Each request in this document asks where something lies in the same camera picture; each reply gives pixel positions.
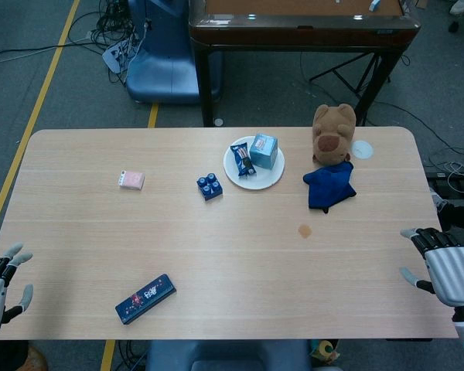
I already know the long dark blue floral box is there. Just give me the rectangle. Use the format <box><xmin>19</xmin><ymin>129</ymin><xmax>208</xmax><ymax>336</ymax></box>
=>
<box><xmin>114</xmin><ymin>274</ymin><xmax>177</xmax><ymax>326</ymax></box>

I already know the grey blue robot torso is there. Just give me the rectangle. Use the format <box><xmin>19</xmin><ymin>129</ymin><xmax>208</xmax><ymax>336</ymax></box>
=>
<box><xmin>145</xmin><ymin>339</ymin><xmax>312</xmax><ymax>371</ymax></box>

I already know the blue cookie snack packet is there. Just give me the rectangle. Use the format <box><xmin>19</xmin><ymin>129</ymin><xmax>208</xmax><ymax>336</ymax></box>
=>
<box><xmin>230</xmin><ymin>142</ymin><xmax>257</xmax><ymax>179</ymax></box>

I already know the brown capybara plush toy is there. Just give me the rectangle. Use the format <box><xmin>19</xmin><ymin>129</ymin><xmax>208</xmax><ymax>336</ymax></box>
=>
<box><xmin>312</xmin><ymin>103</ymin><xmax>357</xmax><ymax>167</ymax></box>

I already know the white table cable grommet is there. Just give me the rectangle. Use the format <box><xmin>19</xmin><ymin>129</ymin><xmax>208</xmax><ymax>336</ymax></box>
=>
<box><xmin>350</xmin><ymin>139</ymin><xmax>374</xmax><ymax>159</ymax></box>

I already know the white loose cable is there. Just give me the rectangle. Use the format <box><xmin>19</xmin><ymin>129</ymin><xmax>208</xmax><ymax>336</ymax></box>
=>
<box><xmin>428</xmin><ymin>148</ymin><xmax>464</xmax><ymax>191</ymax></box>

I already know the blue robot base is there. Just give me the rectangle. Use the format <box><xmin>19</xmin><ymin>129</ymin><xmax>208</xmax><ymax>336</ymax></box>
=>
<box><xmin>125</xmin><ymin>0</ymin><xmax>222</xmax><ymax>105</ymax></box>

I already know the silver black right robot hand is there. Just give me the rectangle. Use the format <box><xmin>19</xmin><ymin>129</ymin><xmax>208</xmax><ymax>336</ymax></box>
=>
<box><xmin>399</xmin><ymin>226</ymin><xmax>464</xmax><ymax>309</ymax></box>

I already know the blue building block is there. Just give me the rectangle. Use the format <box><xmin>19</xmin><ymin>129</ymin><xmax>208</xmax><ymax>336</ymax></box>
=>
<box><xmin>196</xmin><ymin>172</ymin><xmax>224</xmax><ymax>203</ymax></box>

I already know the blue cloth with black trim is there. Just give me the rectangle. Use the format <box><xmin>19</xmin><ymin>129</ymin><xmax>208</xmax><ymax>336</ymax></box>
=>
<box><xmin>303</xmin><ymin>160</ymin><xmax>358</xmax><ymax>214</ymax></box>

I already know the dark wooden mahjong table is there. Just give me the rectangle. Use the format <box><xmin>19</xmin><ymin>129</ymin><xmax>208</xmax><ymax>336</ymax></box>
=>
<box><xmin>188</xmin><ymin>0</ymin><xmax>422</xmax><ymax>128</ymax></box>

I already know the white round plate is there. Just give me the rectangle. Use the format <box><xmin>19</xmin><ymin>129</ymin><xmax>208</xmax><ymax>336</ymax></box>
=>
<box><xmin>223</xmin><ymin>134</ymin><xmax>286</xmax><ymax>191</ymax></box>

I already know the pink tissue pack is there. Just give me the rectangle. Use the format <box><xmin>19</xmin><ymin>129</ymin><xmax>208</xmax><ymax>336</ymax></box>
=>
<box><xmin>118</xmin><ymin>169</ymin><xmax>146</xmax><ymax>191</ymax></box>

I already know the light blue carton box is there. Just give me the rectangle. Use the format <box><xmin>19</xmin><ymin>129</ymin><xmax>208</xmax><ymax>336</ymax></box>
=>
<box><xmin>249</xmin><ymin>133</ymin><xmax>279</xmax><ymax>169</ymax></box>

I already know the black floor cable bundle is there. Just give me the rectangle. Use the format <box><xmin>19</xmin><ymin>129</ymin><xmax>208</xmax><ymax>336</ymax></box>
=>
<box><xmin>87</xmin><ymin>0</ymin><xmax>148</xmax><ymax>84</ymax></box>

